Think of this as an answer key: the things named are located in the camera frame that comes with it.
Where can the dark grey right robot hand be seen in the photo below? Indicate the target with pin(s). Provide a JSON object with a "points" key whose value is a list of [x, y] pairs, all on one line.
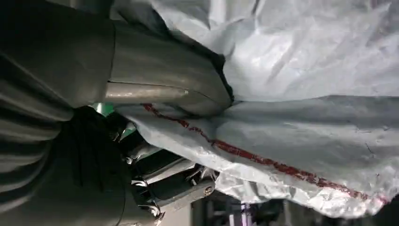
{"points": [[156, 68]]}

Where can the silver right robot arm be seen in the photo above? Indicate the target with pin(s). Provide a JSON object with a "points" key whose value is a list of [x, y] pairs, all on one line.
{"points": [[28, 131]]}

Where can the green conveyor belt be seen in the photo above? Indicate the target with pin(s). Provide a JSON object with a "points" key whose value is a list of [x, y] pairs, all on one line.
{"points": [[103, 108]]}

